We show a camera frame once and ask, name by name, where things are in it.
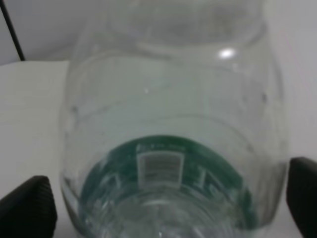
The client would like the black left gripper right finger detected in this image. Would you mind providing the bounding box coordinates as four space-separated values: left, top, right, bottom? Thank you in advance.
286 157 317 238

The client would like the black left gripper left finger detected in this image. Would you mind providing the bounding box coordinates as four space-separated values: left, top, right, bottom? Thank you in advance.
0 176 57 238

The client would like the clear plastic bottle green label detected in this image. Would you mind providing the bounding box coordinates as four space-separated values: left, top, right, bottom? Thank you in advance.
60 0 288 238

